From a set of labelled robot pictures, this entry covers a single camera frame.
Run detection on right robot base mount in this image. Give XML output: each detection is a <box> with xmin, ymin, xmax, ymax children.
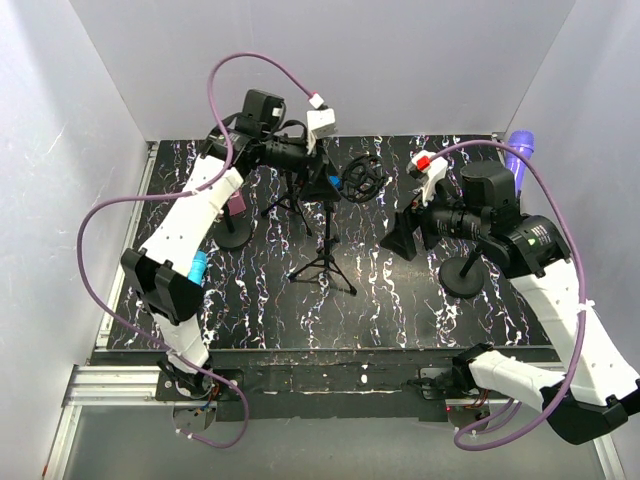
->
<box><xmin>415</xmin><ymin>368</ymin><xmax>503</xmax><ymax>430</ymax></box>

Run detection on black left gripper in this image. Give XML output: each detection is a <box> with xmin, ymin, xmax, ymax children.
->
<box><xmin>263</xmin><ymin>131</ymin><xmax>344</xmax><ymax>202</ymax></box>

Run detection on cyan blue microphone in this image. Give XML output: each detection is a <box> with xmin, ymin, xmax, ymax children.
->
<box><xmin>187</xmin><ymin>251</ymin><xmax>208</xmax><ymax>285</ymax></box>

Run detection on blue and white block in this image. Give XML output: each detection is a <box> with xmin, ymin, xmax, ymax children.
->
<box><xmin>329</xmin><ymin>175</ymin><xmax>342</xmax><ymax>192</ymax></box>

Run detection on black tripod stand with ring clamp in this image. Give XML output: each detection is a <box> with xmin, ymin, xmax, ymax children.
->
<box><xmin>287</xmin><ymin>201</ymin><xmax>357</xmax><ymax>296</ymax></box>

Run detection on black round-base clip stand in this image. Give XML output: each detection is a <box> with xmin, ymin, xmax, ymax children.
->
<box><xmin>212</xmin><ymin>205</ymin><xmax>253</xmax><ymax>252</ymax></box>

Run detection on black front mounting rail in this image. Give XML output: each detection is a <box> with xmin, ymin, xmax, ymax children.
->
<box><xmin>210</xmin><ymin>348</ymin><xmax>462</xmax><ymax>421</ymax></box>

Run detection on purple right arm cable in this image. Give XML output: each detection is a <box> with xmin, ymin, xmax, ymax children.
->
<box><xmin>429</xmin><ymin>139</ymin><xmax>589</xmax><ymax>451</ymax></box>

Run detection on solid purple microphone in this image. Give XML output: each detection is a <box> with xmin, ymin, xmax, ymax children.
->
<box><xmin>505</xmin><ymin>130</ymin><xmax>535</xmax><ymax>196</ymax></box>

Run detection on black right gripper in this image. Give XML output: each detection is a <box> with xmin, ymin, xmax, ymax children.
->
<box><xmin>378</xmin><ymin>174</ymin><xmax>488</xmax><ymax>261</ymax></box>

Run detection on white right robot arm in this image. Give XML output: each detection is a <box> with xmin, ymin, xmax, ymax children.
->
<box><xmin>380</xmin><ymin>153</ymin><xmax>639</xmax><ymax>445</ymax></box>

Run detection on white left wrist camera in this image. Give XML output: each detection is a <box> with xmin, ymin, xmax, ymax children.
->
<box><xmin>306</xmin><ymin>108</ymin><xmax>337</xmax><ymax>155</ymax></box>

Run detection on black round-base stand right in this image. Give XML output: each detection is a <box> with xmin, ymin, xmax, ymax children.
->
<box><xmin>438</xmin><ymin>251</ymin><xmax>484</xmax><ymax>299</ymax></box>

